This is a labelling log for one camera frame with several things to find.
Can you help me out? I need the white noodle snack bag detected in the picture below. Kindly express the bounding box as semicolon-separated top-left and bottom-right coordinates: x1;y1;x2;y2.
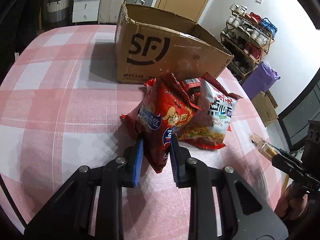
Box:
178;73;241;150

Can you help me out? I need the red orange snack bag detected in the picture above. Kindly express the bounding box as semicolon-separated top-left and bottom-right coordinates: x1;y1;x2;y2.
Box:
121;74;200;173

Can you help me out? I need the red dark snack bag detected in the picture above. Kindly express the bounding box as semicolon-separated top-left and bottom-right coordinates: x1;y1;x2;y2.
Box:
144;78;201;102

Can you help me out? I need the operator right hand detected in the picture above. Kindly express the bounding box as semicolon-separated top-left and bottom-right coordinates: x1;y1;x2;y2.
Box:
274;183;308;220

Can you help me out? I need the small cardboard box on floor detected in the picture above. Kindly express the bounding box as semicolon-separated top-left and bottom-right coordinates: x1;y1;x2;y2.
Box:
252;91;278;127

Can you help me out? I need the pink checked tablecloth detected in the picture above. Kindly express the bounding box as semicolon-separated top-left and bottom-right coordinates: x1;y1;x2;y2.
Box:
1;25;282;239

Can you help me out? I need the purple gift bag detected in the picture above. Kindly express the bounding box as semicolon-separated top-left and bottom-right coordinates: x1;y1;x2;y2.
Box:
241;61;280;100

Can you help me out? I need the SF cardboard box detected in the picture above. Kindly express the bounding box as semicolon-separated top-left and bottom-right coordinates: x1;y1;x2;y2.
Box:
115;3;233;83

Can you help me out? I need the wooden shoe rack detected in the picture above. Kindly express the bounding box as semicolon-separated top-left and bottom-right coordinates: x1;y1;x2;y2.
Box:
220;4;278;83

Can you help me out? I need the beige suitcase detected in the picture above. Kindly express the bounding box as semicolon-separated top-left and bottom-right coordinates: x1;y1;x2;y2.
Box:
98;0;124;24

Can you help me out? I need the woven laundry basket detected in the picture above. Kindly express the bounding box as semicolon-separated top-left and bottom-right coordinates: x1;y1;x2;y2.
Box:
46;0;69;23

